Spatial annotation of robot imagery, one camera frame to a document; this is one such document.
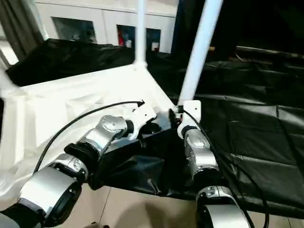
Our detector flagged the white plastic table top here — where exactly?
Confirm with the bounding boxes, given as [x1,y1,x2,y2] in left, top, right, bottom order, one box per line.
[0,64,181,198]

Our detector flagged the black work mat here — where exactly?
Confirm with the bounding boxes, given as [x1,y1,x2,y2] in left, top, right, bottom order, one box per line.
[0,38,304,216]

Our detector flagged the large black box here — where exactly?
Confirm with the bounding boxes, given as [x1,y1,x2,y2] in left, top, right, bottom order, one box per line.
[171,0,238,59]

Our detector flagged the silver metal bar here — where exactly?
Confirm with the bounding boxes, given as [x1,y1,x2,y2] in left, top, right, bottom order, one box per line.
[236,46,304,59]

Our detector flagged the white glass-door cabinet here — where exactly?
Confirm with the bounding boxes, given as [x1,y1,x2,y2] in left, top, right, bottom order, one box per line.
[35,0,178,54]

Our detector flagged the grey curtain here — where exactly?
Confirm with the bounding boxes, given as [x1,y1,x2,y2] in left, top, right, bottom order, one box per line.
[0,0,47,61]

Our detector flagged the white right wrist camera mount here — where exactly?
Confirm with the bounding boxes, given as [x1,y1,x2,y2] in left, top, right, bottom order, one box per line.
[177,99,202,141]

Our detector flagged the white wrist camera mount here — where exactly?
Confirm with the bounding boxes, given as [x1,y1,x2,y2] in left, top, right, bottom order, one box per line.
[177,99,202,141]
[128,99,158,141]

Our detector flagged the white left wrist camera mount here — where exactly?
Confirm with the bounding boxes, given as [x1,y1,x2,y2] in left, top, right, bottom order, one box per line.
[128,99,158,141]

